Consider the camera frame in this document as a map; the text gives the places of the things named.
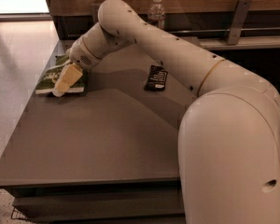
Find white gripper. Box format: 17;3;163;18
52;37;101;97

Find green jalapeno chip bag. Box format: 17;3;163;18
35;55;88;96

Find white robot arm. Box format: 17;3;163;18
53;0;280;224

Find black snack bar wrapper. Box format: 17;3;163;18
144;65;168;91

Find clear plastic water bottle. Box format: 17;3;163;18
147;0;165;30

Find wire rack under table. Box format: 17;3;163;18
10;208;29;221

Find right metal wall bracket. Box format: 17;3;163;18
226;0;252;45

